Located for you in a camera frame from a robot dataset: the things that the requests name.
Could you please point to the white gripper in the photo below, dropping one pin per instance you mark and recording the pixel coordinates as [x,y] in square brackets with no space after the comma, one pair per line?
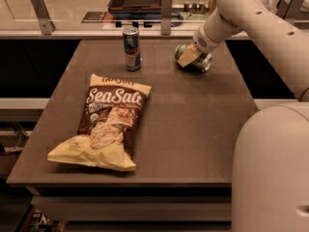
[201,43]

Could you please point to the green soda can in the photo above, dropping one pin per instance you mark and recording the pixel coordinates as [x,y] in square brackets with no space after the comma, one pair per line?
[202,64]

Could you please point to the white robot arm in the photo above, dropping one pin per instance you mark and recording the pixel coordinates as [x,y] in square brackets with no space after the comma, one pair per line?
[270,176]

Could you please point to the blue silver energy drink can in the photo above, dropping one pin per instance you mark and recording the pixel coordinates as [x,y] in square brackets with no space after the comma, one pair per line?
[132,48]

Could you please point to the sea salt chips bag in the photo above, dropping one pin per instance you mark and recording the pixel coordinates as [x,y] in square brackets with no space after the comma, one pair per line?
[108,126]

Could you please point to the middle metal glass bracket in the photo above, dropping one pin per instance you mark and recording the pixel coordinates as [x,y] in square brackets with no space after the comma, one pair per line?
[166,8]

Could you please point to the metal glass bracket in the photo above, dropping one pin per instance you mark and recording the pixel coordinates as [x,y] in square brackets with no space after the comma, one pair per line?
[292,13]
[166,8]
[46,24]

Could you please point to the right metal glass bracket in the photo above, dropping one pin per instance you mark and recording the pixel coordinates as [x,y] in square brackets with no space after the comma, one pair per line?
[292,13]

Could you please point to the left metal glass bracket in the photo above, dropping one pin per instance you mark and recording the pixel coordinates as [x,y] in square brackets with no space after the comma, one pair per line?
[46,24]

